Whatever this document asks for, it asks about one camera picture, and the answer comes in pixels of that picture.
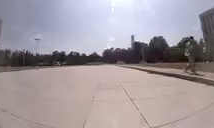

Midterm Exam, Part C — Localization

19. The lamp pole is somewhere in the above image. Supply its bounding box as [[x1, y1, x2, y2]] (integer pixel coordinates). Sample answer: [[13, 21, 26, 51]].
[[33, 37, 42, 56]]

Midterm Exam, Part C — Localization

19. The grey concrete slab pavement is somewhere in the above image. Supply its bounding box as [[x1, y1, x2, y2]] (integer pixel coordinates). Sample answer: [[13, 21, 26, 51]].
[[0, 64, 214, 128]]

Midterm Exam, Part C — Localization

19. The row of trees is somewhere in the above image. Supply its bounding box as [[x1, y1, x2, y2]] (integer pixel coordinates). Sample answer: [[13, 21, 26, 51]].
[[0, 35, 209, 67]]

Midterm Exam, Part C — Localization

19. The raised pavement with kerb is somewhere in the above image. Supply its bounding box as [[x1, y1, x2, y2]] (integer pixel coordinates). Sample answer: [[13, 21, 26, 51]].
[[118, 62, 214, 88]]

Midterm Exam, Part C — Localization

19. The slim pale tower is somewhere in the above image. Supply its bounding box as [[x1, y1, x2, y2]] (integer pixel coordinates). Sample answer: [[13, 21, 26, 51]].
[[130, 34, 135, 50]]

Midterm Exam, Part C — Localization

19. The person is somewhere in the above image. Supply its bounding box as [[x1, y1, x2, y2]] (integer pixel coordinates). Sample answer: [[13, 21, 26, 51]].
[[183, 35, 198, 74]]

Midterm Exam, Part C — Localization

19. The tall grey building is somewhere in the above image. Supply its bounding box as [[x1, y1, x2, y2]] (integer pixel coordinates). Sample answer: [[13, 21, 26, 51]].
[[198, 4, 214, 63]]

